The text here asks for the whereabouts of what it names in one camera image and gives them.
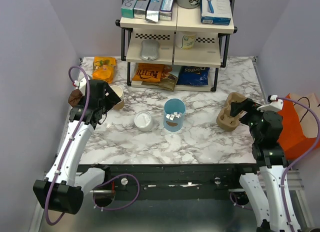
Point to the silver grey sponge pouch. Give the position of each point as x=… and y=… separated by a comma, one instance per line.
x=149, y=50

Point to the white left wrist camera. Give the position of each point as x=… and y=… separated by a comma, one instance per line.
x=81, y=85

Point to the orange paper bag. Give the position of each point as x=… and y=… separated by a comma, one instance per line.
x=300, y=128

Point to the orange kettle chips bag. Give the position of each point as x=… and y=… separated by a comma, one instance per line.
x=148, y=72

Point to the blue cylindrical sugar container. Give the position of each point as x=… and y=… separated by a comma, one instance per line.
x=174, y=113

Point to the purple white toothpaste box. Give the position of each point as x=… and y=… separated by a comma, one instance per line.
x=166, y=10

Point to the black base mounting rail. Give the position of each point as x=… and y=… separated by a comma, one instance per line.
x=177, y=181

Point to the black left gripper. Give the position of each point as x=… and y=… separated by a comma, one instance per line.
x=111, y=98

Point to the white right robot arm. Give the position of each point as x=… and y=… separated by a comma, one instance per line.
x=268, y=189

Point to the brown cookie snack bag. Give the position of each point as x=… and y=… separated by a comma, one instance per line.
x=169, y=78

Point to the blue razor package box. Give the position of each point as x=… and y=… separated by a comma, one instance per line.
x=216, y=12

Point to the cream black shelf rack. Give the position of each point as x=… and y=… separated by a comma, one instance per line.
x=210, y=49

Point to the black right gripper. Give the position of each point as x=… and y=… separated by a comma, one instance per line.
x=245, y=104

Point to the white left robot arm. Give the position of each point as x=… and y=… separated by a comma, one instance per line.
x=62, y=189

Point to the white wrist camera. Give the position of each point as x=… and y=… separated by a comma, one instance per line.
x=274, y=104
x=81, y=85

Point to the brown pulp cup carrier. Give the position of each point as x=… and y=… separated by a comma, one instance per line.
x=224, y=120

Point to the teal toothpaste box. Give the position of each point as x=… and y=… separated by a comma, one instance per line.
x=127, y=9

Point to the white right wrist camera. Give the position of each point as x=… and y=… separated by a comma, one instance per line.
x=274, y=104

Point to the white yellow printed cup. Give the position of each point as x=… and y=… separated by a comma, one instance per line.
x=185, y=40

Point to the blue doritos bag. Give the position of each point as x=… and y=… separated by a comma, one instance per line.
x=193, y=76

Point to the orange yellow snack bag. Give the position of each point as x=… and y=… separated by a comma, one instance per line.
x=104, y=68

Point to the brown topped white container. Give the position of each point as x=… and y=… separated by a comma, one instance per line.
x=74, y=98

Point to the silver blue toothpaste box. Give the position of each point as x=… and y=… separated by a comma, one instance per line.
x=152, y=14

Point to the kraft paper cup stack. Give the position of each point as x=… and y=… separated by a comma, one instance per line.
x=120, y=93

